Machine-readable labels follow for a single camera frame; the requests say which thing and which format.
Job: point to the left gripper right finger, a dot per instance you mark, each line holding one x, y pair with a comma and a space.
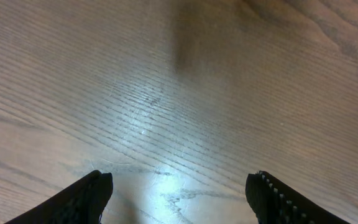
274, 202

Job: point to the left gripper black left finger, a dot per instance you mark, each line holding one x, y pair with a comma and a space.
83, 202

